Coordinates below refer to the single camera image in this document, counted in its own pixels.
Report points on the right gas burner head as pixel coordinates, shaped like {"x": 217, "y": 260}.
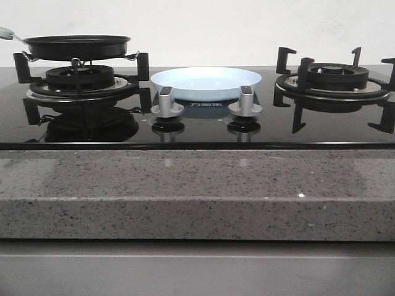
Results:
{"x": 337, "y": 77}

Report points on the black glass cooktop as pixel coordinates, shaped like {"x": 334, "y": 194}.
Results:
{"x": 286, "y": 122}

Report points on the gas burner head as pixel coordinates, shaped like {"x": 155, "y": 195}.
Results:
{"x": 337, "y": 77}
{"x": 90, "y": 78}

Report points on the right black burner grate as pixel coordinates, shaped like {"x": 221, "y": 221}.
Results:
{"x": 296, "y": 87}

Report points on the right silver stove knob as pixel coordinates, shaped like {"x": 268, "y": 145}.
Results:
{"x": 245, "y": 106}

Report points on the black burner grate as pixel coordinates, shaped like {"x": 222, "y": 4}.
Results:
{"x": 23, "y": 69}
{"x": 296, "y": 87}

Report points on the grey speckled stone countertop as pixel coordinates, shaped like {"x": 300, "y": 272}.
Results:
{"x": 260, "y": 195}

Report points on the left gas burner head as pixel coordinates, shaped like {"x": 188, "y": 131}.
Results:
{"x": 90, "y": 78}

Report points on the grey cabinet front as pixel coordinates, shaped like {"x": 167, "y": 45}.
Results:
{"x": 186, "y": 268}

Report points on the black frying pan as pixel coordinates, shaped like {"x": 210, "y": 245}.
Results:
{"x": 83, "y": 47}

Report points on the light blue plate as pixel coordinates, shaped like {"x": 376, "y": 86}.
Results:
{"x": 206, "y": 84}

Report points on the left silver stove knob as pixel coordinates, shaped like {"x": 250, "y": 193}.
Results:
{"x": 167, "y": 107}

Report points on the left black burner grate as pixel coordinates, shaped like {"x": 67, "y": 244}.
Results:
{"x": 23, "y": 69}

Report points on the silver stove knob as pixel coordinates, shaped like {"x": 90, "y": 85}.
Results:
{"x": 245, "y": 106}
{"x": 167, "y": 107}

